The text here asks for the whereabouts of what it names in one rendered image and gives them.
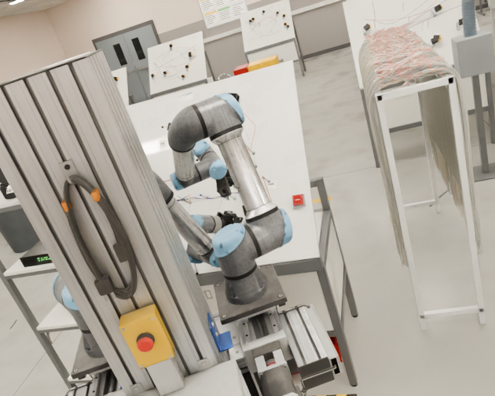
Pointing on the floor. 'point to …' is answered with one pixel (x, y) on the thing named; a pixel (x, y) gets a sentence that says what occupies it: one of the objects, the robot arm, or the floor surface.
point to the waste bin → (16, 229)
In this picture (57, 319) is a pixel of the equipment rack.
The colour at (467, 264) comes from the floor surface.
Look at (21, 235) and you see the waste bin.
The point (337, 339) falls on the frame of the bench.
